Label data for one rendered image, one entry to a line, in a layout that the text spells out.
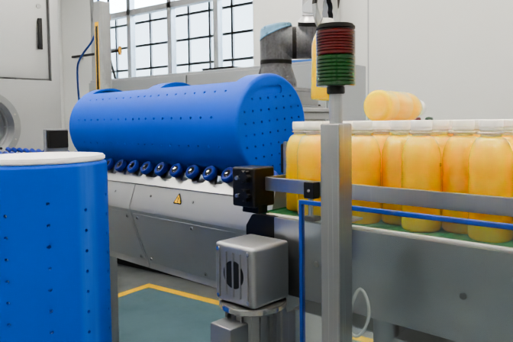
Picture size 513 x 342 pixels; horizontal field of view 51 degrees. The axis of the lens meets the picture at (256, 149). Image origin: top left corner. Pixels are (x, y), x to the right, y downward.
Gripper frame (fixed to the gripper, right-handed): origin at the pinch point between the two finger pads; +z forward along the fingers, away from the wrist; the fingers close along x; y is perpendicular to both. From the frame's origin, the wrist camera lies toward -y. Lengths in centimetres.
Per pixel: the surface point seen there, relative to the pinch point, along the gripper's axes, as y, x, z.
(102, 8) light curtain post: 155, -17, -35
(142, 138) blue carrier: 56, 19, 29
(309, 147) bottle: -12.4, 19.9, 31.7
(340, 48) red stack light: -35, 38, 16
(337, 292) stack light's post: -33, 36, 55
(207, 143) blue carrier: 26.9, 17.0, 30.7
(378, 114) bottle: -19.9, 6.0, 24.3
